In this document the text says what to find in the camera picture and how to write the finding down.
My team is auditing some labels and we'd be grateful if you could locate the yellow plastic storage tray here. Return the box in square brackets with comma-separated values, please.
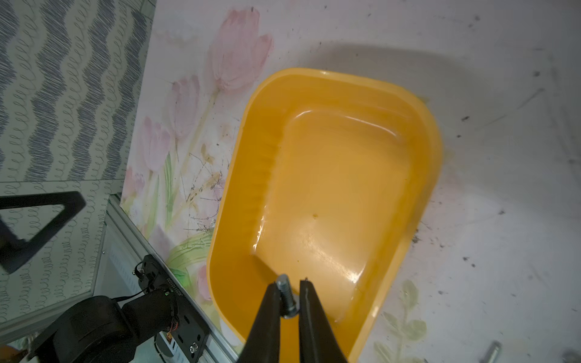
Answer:
[207, 68, 443, 362]

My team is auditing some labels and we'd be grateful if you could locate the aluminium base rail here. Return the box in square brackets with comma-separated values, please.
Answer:
[92, 195, 238, 362]

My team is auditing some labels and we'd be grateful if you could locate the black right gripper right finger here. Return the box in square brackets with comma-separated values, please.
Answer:
[299, 280, 347, 363]

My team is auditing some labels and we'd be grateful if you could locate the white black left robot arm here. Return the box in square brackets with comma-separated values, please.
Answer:
[28, 255, 210, 362]

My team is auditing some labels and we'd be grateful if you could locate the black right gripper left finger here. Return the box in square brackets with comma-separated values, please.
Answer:
[237, 283, 281, 363]

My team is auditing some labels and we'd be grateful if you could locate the silver screw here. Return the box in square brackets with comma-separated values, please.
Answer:
[479, 340, 502, 363]
[275, 274, 300, 319]

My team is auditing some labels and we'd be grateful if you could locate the silver screw on table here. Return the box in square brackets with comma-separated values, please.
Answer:
[479, 340, 502, 363]

